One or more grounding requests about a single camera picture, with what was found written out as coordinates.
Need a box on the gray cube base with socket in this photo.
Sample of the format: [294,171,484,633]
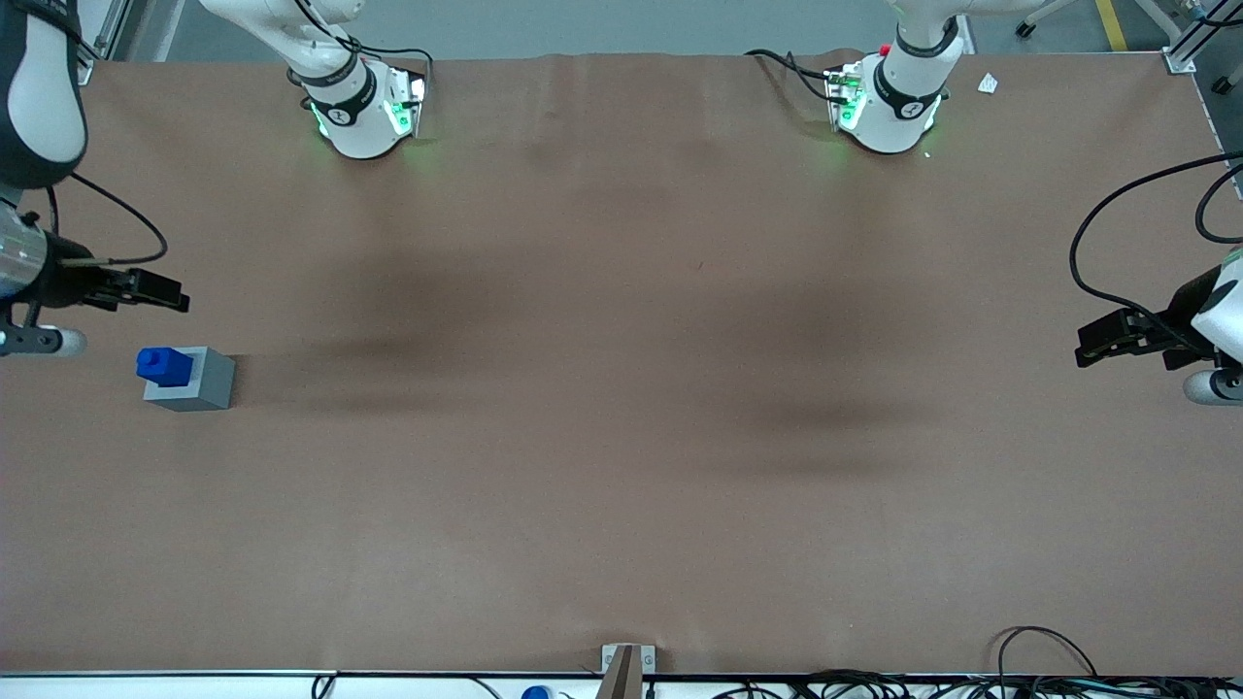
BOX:
[143,347,237,413]

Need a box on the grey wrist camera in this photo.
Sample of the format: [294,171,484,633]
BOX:
[0,326,87,358]
[1183,368,1243,405]

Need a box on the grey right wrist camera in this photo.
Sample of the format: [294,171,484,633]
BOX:
[0,326,87,358]

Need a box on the blue plastic block part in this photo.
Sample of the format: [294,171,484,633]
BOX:
[136,347,196,388]

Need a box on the aluminium frame post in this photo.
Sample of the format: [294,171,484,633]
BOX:
[1163,0,1243,75]
[73,0,134,88]

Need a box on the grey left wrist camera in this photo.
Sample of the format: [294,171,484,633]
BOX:
[1183,368,1243,405]

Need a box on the black right arm base cable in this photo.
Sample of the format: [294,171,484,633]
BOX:
[291,0,436,93]

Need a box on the white chair leg with caster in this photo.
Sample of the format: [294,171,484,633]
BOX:
[1015,0,1081,39]

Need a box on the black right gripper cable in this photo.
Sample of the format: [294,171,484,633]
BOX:
[44,172,170,269]

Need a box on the black left arm base cable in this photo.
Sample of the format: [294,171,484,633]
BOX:
[745,49,842,104]

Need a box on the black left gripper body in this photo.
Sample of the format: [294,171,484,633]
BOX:
[1160,270,1221,372]

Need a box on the black cable bundle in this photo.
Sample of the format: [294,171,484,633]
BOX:
[709,668,1243,699]

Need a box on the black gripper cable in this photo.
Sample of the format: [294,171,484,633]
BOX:
[44,172,170,269]
[1070,152,1243,336]

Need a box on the brown table cover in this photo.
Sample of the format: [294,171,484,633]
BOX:
[0,49,1243,677]

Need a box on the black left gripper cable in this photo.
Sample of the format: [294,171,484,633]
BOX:
[1070,152,1243,336]

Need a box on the black looped cable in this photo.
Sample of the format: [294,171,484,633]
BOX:
[991,626,1100,681]

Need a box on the black arm base cable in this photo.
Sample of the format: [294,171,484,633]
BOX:
[745,49,842,104]
[291,0,436,93]

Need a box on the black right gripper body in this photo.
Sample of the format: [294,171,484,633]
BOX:
[44,238,104,310]

